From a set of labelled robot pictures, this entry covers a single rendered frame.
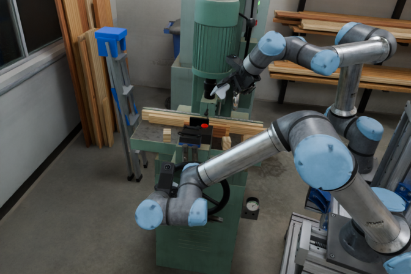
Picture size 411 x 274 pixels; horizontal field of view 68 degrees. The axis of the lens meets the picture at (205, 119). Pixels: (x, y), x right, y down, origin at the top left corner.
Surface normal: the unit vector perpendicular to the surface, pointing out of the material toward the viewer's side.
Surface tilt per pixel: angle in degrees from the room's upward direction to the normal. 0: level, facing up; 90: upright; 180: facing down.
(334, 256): 0
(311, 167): 85
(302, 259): 90
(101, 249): 0
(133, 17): 90
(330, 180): 85
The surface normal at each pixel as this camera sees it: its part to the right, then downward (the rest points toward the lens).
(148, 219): -0.07, 0.00
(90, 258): 0.07, -0.86
